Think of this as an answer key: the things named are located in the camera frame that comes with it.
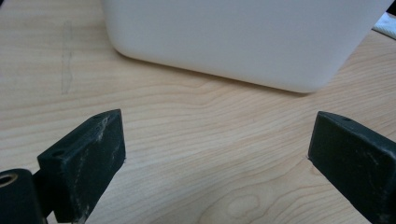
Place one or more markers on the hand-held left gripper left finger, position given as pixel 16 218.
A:
pixel 84 161

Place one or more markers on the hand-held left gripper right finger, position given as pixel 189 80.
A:
pixel 351 155

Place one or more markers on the light blue quilted cloth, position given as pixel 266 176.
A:
pixel 386 26

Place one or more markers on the white plastic basket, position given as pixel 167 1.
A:
pixel 243 40

